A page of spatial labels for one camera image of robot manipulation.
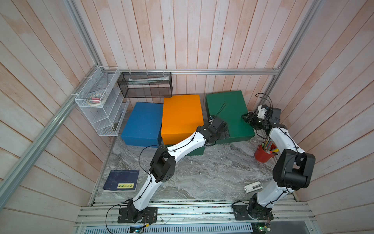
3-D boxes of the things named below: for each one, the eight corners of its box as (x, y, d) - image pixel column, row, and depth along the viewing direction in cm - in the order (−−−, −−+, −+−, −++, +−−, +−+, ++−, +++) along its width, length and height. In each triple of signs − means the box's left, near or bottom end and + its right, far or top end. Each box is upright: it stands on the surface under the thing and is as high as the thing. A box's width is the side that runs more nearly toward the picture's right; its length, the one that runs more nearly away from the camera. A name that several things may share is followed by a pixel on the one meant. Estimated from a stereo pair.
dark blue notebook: (104, 191, 83) (102, 190, 81) (111, 171, 90) (109, 169, 88) (136, 191, 83) (134, 190, 81) (139, 171, 90) (138, 169, 88)
